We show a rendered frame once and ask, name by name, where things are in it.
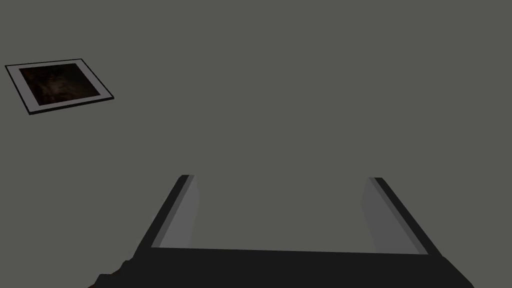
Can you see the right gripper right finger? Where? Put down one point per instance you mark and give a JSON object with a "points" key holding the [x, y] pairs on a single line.
{"points": [[394, 224]]}

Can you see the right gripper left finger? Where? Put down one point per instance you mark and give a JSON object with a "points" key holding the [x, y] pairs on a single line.
{"points": [[178, 224]]}

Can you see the dark framed wall picture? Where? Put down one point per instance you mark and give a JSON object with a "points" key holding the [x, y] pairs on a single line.
{"points": [[59, 84]]}

